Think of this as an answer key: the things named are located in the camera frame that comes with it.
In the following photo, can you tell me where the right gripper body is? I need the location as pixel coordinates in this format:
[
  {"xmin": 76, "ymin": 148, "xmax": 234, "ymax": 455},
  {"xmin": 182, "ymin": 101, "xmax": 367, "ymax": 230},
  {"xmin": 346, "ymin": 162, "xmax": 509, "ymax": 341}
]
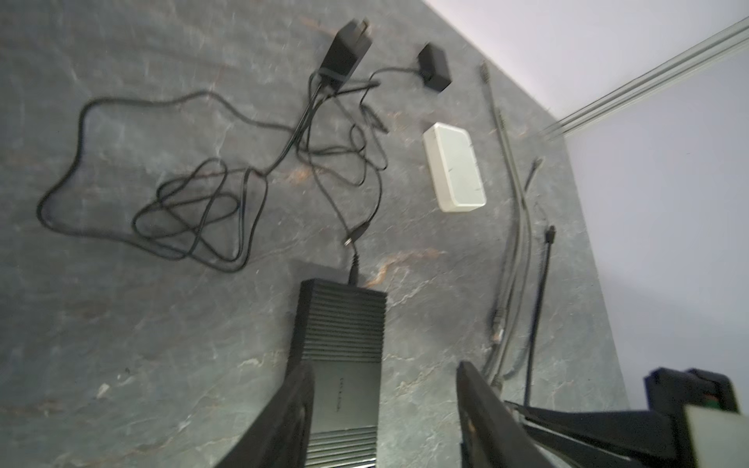
[{"xmin": 644, "ymin": 368, "xmax": 740, "ymax": 467}]

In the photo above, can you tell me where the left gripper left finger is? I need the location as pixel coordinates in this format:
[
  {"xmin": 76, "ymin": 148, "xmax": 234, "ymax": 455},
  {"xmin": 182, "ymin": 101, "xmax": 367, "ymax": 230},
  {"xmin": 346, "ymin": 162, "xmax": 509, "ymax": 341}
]
[{"xmin": 217, "ymin": 364, "xmax": 315, "ymax": 468}]

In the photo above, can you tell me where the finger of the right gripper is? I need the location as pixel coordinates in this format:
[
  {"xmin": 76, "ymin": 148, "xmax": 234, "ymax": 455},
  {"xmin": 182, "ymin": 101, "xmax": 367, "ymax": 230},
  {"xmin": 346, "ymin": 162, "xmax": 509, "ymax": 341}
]
[{"xmin": 509, "ymin": 404, "xmax": 680, "ymax": 462}]

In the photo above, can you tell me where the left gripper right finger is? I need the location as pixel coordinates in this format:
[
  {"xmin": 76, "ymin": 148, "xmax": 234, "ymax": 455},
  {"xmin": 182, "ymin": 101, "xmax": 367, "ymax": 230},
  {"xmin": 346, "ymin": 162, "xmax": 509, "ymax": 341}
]
[{"xmin": 456, "ymin": 361, "xmax": 552, "ymax": 467}]

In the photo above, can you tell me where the black network switch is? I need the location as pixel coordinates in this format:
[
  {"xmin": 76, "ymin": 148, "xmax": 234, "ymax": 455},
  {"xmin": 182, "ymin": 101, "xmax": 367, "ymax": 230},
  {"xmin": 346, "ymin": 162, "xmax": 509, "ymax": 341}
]
[{"xmin": 287, "ymin": 279, "xmax": 387, "ymax": 467}]

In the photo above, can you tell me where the black ethernet cable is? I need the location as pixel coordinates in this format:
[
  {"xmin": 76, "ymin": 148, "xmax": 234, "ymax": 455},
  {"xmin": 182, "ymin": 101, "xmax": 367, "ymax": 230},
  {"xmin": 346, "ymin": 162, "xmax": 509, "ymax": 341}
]
[{"xmin": 522, "ymin": 225, "xmax": 557, "ymax": 408}]

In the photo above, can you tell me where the white router box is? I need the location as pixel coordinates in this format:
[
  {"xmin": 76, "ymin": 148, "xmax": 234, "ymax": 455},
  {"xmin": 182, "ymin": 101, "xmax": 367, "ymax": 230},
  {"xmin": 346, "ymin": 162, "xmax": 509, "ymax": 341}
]
[{"xmin": 422, "ymin": 123, "xmax": 487, "ymax": 213}]

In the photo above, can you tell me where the black cube power adapter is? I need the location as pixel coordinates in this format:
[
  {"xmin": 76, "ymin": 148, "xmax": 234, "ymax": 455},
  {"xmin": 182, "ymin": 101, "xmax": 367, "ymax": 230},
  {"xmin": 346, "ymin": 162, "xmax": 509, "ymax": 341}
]
[{"xmin": 417, "ymin": 43, "xmax": 452, "ymax": 93}]

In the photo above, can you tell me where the black power adapter with prongs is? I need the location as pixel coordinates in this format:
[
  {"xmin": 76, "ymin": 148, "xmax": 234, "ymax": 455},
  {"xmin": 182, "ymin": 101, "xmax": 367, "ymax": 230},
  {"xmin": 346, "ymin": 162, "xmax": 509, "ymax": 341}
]
[{"xmin": 319, "ymin": 19, "xmax": 373, "ymax": 92}]

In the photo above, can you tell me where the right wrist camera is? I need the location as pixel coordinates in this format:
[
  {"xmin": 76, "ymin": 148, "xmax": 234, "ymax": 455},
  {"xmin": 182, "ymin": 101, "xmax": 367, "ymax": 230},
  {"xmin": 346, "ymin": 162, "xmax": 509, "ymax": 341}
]
[{"xmin": 686, "ymin": 406, "xmax": 749, "ymax": 468}]

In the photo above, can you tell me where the thin black adapter cable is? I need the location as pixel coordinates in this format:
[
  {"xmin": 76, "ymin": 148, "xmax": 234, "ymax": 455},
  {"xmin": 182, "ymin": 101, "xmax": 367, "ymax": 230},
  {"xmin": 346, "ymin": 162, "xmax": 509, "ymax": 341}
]
[{"xmin": 36, "ymin": 63, "xmax": 422, "ymax": 288}]

